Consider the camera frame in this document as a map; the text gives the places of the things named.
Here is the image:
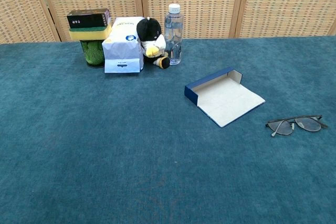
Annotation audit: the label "black small box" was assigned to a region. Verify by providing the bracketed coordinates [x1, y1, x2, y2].
[66, 8, 112, 29]

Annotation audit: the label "thin-framed eyeglasses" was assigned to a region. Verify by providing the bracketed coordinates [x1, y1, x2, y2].
[265, 114, 329, 137]

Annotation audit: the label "black and white plush toy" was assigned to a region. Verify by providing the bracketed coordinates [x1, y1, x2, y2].
[136, 17, 171, 70]

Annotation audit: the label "clear plastic water bottle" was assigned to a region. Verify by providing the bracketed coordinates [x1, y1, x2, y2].
[164, 3, 184, 66]

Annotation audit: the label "yellow green sponge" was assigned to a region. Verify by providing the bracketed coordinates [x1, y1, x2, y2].
[69, 23, 112, 41]

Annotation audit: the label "green mesh cup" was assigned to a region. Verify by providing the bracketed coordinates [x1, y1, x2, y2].
[80, 39, 106, 69]

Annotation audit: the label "woven folding screen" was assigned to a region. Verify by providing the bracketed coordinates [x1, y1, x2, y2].
[0, 0, 336, 45]

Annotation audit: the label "blue glasses case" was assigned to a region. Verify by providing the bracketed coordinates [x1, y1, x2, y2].
[184, 67, 266, 129]

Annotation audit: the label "white tissue pack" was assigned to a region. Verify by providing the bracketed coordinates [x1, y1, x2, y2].
[101, 17, 145, 74]

